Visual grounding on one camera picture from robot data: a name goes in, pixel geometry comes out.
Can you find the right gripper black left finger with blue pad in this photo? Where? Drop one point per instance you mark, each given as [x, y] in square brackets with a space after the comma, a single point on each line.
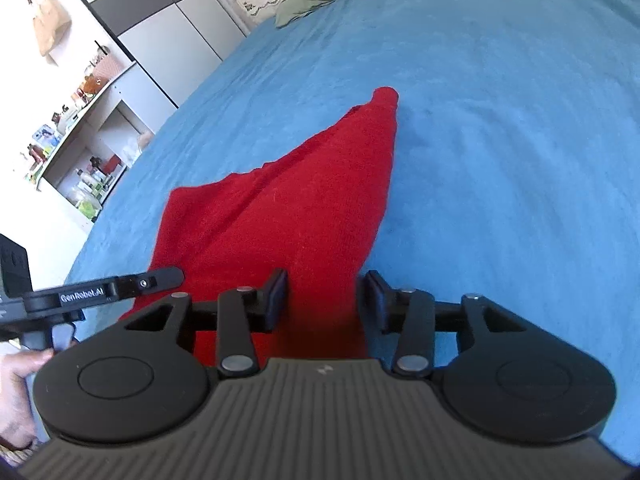
[242, 312]

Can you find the white shelf desk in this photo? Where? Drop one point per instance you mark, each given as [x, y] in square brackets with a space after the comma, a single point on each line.
[127, 108]

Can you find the blue bed sheet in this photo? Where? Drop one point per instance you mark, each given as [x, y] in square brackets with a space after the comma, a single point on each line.
[516, 171]

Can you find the white grey wardrobe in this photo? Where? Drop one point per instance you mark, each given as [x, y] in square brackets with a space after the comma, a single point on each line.
[174, 46]

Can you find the pink basket on desk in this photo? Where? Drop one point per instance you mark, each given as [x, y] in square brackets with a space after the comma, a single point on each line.
[108, 67]

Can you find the beige hanging tote bag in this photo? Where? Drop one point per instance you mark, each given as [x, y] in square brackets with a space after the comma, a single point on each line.
[50, 22]

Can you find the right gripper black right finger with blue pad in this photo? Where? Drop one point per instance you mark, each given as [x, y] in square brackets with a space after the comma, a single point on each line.
[407, 312]

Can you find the red box on shelf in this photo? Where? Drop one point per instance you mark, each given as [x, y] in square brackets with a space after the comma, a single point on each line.
[111, 165]

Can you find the person's left hand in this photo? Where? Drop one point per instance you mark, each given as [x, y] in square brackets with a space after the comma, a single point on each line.
[18, 426]

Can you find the red knit sweater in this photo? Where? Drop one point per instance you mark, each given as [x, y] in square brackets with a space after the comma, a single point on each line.
[314, 213]

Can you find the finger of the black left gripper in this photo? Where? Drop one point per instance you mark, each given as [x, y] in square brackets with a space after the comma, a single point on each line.
[148, 283]

